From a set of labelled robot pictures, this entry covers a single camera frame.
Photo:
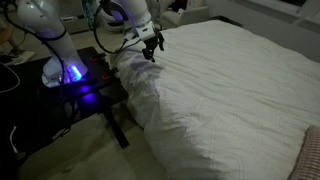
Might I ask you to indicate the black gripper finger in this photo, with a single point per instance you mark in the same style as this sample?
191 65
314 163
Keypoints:
161 40
149 55

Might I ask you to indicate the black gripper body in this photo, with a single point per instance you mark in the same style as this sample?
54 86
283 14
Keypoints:
151 43

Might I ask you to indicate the white duvet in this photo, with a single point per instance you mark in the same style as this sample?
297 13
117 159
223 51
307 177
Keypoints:
240 100

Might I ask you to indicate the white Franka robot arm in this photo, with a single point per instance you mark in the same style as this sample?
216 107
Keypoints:
50 23

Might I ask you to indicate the red table clamp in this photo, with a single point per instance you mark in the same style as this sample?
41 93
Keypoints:
110 74
98 58

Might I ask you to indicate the white round appliance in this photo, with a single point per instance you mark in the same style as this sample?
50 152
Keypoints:
110 26

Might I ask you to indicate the green patterned bottle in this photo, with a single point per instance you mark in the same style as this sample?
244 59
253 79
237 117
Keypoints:
88 13

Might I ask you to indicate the grey flat box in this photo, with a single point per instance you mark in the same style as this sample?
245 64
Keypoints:
75 24

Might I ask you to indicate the black robot table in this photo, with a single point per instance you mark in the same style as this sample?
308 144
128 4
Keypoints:
40 106

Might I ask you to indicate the pink striped pillow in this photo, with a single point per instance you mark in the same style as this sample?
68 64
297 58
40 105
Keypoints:
310 156

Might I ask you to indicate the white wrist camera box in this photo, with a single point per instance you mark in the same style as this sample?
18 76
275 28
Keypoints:
145 30

